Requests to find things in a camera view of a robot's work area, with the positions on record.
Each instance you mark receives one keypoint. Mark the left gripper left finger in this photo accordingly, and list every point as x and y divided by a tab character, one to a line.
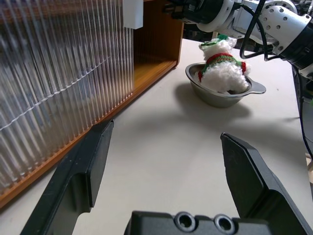
73	183

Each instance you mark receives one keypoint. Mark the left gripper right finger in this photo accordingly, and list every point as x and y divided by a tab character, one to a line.
256	183

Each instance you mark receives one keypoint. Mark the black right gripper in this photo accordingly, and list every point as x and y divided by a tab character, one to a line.
193	9

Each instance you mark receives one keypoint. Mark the white plush toy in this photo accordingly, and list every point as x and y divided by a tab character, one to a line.
225	76

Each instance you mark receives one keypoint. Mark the wooden cabinet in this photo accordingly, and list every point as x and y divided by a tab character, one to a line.
156	36

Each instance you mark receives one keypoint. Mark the metal bowl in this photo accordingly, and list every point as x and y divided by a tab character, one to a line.
215	98

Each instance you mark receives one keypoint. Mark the ribbed translucent sliding door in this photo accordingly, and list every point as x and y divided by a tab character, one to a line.
61	73

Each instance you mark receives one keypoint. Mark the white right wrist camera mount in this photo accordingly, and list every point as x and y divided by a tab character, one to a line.
226	14

